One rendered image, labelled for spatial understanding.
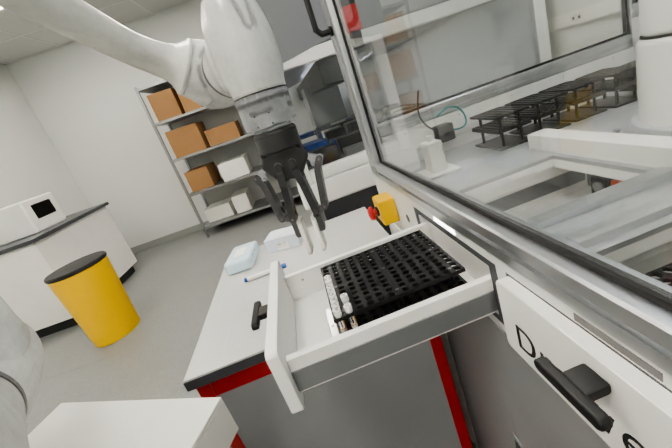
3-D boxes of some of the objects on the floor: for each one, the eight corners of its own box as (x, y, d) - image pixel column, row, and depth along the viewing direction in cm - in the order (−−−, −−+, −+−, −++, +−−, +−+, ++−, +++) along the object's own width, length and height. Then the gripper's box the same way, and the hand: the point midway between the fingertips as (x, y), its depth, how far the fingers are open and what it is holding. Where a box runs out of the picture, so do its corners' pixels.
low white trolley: (304, 584, 91) (182, 382, 70) (295, 398, 151) (227, 257, 129) (492, 498, 95) (431, 282, 74) (410, 350, 155) (364, 206, 133)
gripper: (225, 144, 53) (277, 269, 59) (312, 115, 51) (356, 247, 58) (239, 138, 60) (284, 250, 67) (316, 112, 58) (355, 230, 65)
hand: (312, 233), depth 61 cm, fingers closed
